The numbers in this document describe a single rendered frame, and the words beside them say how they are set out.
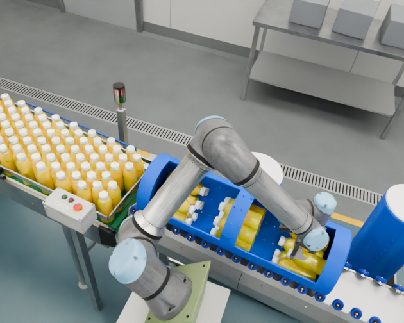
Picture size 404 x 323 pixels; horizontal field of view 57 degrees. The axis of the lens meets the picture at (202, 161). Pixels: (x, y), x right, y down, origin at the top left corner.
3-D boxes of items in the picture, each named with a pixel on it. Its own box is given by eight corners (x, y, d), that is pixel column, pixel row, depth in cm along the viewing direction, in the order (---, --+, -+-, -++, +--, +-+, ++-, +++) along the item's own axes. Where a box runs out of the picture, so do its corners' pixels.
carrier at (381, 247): (349, 314, 232) (379, 294, 243) (419, 240, 169) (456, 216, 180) (318, 277, 248) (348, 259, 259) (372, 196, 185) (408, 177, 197)
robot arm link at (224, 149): (234, 132, 90) (340, 236, 110) (224, 119, 100) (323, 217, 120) (201, 165, 92) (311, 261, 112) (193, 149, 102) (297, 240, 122)
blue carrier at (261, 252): (319, 304, 154) (341, 283, 131) (140, 220, 175) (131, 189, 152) (336, 246, 169) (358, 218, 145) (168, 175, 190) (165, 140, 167)
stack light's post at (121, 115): (132, 225, 281) (122, 112, 203) (127, 223, 282) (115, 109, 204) (134, 222, 284) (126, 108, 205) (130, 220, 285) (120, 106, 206)
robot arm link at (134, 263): (136, 306, 105) (102, 281, 100) (136, 274, 117) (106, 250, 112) (169, 282, 104) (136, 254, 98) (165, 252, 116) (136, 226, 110)
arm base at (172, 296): (176, 324, 104) (153, 306, 100) (147, 316, 115) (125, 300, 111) (199, 277, 113) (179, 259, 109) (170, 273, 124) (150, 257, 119)
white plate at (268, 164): (285, 157, 198) (284, 159, 198) (234, 147, 200) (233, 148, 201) (281, 197, 178) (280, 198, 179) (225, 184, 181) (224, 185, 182)
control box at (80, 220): (83, 234, 159) (79, 220, 152) (46, 216, 164) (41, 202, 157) (97, 218, 166) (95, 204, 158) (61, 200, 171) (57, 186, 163)
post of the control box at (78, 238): (99, 312, 235) (73, 222, 163) (93, 309, 236) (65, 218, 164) (102, 306, 237) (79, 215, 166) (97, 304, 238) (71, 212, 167)
